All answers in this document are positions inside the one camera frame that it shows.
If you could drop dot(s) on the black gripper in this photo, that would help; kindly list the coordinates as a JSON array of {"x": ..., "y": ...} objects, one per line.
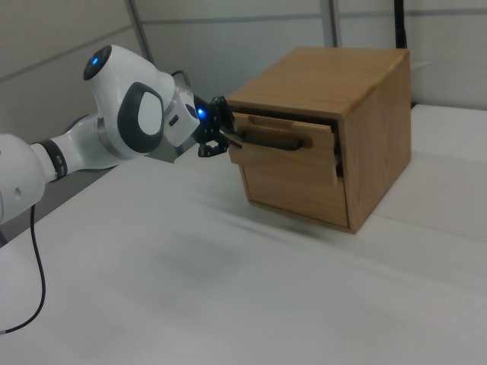
[{"x": 204, "y": 121}]

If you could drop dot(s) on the black vertical pole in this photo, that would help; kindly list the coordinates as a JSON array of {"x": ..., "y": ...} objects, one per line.
[{"x": 401, "y": 23}]

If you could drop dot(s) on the grey partition post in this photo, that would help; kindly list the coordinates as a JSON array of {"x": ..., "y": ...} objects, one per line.
[
  {"x": 139, "y": 26},
  {"x": 333, "y": 23}
]

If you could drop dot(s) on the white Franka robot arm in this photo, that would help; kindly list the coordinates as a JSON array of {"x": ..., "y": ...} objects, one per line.
[{"x": 106, "y": 110}]

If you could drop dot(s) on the wooden drawer with slot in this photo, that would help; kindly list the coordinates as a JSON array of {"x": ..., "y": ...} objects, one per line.
[{"x": 296, "y": 201}]

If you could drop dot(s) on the wooden drawer cabinet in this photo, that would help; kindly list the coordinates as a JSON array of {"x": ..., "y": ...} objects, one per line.
[{"x": 380, "y": 152}]

